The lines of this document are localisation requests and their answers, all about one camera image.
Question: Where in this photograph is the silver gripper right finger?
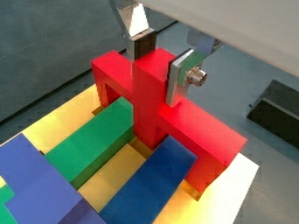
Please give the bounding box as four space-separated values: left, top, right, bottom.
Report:
165 28 221 108

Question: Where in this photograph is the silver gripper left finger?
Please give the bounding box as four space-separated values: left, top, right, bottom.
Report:
108 0 156 61

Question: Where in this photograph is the red stepped block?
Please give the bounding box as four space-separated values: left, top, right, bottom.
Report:
90 48 246 193

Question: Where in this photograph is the yellow puzzle board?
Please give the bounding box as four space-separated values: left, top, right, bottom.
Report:
0 84 260 224

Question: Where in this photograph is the black box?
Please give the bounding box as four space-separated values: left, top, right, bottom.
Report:
246 80 299 149

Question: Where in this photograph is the green block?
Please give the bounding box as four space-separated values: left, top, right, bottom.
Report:
0 96 136 224

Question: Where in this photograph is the dark blue block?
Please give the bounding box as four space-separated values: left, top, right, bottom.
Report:
98 136 197 224

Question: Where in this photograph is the purple blue block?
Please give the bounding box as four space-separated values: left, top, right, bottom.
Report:
0 134 106 224

